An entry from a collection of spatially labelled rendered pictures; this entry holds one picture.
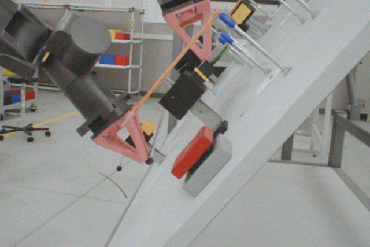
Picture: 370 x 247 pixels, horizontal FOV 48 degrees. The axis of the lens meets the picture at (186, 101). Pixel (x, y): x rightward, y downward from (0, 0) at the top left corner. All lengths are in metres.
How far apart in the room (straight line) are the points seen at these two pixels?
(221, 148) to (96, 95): 0.27
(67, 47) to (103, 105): 0.10
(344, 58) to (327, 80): 0.02
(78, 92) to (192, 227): 0.30
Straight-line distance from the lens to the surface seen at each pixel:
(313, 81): 0.36
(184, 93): 0.58
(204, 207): 0.38
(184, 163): 0.40
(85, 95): 0.61
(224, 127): 0.53
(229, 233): 0.98
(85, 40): 0.56
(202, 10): 0.58
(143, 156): 0.63
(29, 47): 0.62
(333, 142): 1.59
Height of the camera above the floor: 1.22
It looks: 9 degrees down
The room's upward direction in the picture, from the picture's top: 4 degrees clockwise
